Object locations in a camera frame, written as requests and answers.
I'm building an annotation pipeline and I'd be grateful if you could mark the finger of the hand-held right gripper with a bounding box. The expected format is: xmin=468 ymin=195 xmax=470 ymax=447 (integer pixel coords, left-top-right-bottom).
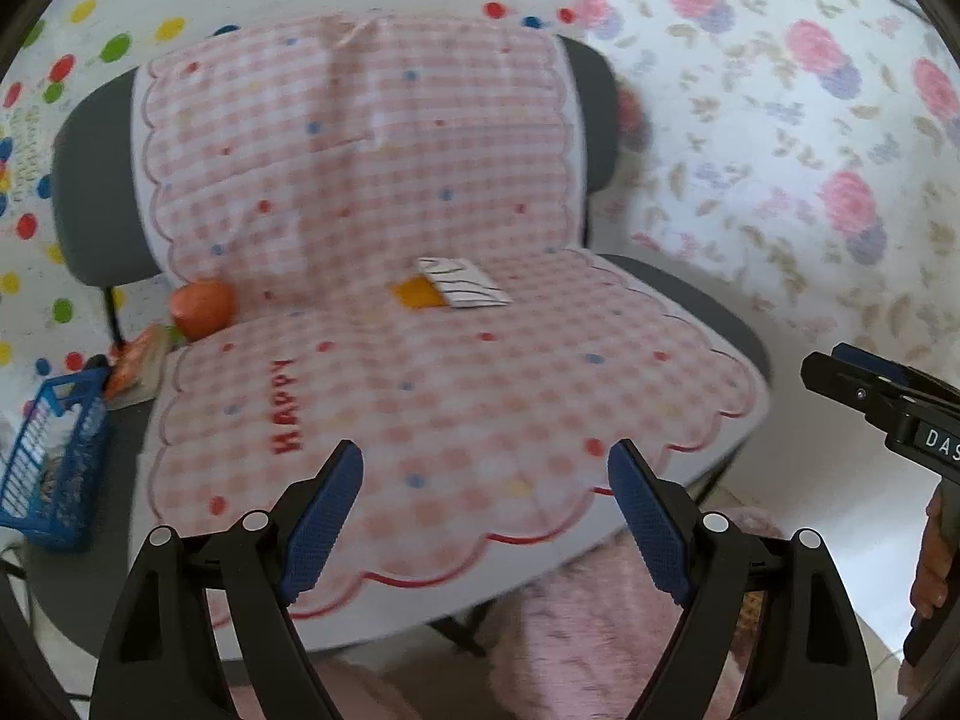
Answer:
xmin=800 ymin=343 xmax=960 ymax=428

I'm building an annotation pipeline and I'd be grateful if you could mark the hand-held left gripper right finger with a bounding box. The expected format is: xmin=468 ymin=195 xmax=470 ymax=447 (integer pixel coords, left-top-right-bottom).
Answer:
xmin=606 ymin=439 xmax=878 ymax=720

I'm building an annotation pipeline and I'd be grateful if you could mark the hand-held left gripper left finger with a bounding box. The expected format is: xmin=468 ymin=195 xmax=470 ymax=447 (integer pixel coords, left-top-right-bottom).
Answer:
xmin=88 ymin=439 xmax=366 ymax=720

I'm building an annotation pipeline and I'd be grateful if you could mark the blue plastic basket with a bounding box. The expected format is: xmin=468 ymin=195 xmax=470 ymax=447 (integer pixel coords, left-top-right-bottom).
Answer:
xmin=0 ymin=371 xmax=113 ymax=552

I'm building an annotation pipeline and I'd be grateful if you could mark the person's right hand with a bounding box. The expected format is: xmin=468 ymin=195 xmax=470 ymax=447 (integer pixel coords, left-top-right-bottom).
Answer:
xmin=909 ymin=481 xmax=949 ymax=621

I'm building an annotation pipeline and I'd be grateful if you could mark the pink checkered cloth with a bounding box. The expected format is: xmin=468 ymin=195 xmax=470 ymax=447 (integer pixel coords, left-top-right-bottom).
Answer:
xmin=131 ymin=11 xmax=770 ymax=653

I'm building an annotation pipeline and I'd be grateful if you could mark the orange peel piece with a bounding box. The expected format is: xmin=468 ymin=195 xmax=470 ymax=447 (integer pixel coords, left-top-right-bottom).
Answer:
xmin=391 ymin=277 xmax=451 ymax=310

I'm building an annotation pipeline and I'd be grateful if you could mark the red apple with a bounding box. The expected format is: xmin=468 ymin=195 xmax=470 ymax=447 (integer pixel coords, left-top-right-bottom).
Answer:
xmin=169 ymin=281 xmax=238 ymax=342

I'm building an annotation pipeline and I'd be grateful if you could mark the orange spiral notebook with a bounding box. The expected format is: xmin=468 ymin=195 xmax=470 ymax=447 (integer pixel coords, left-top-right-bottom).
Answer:
xmin=105 ymin=322 xmax=177 ymax=400

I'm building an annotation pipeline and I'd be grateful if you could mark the floral backdrop cloth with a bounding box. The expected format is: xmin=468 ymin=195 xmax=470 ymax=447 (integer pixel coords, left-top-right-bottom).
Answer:
xmin=577 ymin=0 xmax=960 ymax=391

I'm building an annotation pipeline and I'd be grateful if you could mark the pile of seed shells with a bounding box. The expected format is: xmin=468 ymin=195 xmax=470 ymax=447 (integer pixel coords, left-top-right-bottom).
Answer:
xmin=37 ymin=457 xmax=87 ymax=518

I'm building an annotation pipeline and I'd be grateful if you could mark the white striped card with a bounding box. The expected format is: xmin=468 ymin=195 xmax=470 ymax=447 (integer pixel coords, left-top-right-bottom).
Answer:
xmin=417 ymin=256 xmax=512 ymax=310

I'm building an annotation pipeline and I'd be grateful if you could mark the polka dot backdrop cloth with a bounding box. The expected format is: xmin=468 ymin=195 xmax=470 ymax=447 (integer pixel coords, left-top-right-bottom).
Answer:
xmin=0 ymin=0 xmax=593 ymax=421

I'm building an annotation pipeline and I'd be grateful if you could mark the grey office chair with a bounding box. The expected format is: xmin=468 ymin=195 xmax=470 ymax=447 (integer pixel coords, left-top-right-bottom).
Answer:
xmin=51 ymin=37 xmax=773 ymax=657

